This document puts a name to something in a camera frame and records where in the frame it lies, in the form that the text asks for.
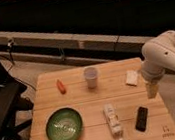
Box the yellow foam-tipped end effector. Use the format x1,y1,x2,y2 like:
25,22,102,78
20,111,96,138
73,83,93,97
145,81,158,99

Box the green ceramic bowl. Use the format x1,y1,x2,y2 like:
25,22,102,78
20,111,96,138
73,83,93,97
45,107,83,140

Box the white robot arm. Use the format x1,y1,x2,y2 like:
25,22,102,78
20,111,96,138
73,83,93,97
141,30,175,99

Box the white sponge piece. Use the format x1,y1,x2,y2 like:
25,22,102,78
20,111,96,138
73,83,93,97
125,70,139,86

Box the black remote control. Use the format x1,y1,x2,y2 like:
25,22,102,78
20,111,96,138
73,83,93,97
135,107,148,132

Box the white plastic bottle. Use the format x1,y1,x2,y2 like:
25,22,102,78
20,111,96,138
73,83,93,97
103,104,124,140

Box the orange carrot toy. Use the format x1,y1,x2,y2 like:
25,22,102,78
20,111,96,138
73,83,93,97
56,80,66,94

